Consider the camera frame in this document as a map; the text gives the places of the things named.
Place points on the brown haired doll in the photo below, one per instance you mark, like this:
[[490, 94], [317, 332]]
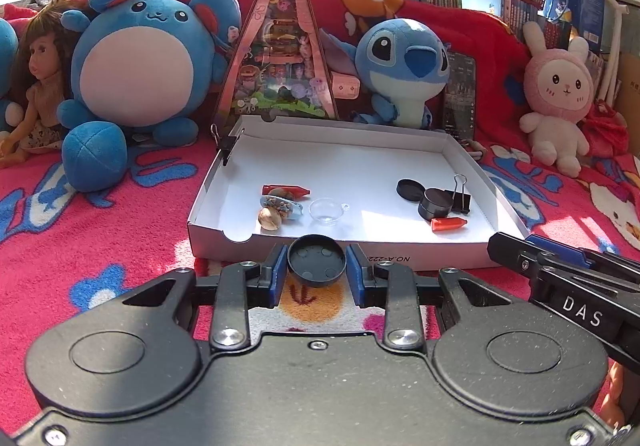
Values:
[[40, 91]]

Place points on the round blue mouse plush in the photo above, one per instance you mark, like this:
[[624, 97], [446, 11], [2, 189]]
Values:
[[145, 71]]

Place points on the clear plastic half sphere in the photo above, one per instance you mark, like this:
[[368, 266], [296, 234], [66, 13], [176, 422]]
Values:
[[327, 212]]

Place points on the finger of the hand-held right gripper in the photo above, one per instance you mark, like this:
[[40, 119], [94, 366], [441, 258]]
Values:
[[560, 246], [515, 251]]

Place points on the black round jar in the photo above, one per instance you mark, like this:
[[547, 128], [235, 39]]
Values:
[[432, 212]]

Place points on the blue hair clip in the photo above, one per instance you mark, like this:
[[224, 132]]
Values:
[[287, 208]]

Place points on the red cloth bag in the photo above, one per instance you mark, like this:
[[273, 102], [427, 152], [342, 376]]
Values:
[[607, 129]]

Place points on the pink triangular toy house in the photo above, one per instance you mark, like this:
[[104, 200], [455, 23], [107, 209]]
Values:
[[282, 51]]

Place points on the black smartphone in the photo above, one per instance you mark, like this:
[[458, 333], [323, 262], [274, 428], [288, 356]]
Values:
[[459, 96]]

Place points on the black binder clip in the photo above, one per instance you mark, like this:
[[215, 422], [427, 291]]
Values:
[[227, 144], [462, 198]]

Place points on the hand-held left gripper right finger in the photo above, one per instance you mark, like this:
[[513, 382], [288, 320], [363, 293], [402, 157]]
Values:
[[357, 276]]

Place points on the blue robot cat plush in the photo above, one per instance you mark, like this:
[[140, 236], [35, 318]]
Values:
[[7, 76]]

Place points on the white cardboard box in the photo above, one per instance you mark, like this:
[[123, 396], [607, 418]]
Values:
[[350, 166]]

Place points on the black round cap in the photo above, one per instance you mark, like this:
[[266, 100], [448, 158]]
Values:
[[410, 188], [316, 261], [439, 196]]

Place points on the brown cardboard carton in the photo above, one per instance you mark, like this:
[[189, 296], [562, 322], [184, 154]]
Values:
[[630, 86]]

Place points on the blue alien plush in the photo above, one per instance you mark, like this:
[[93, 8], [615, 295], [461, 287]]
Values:
[[400, 66]]

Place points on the blue paper bag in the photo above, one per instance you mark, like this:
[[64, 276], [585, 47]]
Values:
[[575, 1]]

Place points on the white rack pole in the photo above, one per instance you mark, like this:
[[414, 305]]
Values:
[[614, 46]]

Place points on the pink rabbit plush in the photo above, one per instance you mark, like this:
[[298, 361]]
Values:
[[560, 96]]

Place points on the person's right forearm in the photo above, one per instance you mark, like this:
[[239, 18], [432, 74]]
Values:
[[616, 391]]

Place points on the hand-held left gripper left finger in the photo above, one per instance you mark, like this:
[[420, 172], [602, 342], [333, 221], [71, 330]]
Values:
[[268, 276]]

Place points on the small pink box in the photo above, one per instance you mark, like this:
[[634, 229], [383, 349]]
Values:
[[346, 85]]

